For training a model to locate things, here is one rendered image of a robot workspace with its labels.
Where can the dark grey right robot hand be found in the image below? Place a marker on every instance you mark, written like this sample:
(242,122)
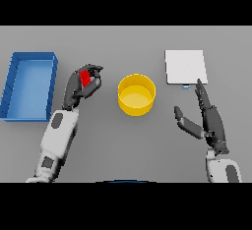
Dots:
(211,124)

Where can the red beaker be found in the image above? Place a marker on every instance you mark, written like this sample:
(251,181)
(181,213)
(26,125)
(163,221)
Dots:
(85,78)

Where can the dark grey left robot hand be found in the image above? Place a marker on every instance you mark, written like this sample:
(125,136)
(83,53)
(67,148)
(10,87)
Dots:
(75,91)

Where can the yellow round bowl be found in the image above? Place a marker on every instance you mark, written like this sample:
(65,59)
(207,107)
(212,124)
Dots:
(136,100)

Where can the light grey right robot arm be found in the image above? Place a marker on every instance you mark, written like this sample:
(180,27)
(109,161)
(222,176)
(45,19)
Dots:
(223,170)

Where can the blue rectangular tray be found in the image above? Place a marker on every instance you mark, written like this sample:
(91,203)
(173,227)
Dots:
(29,88)

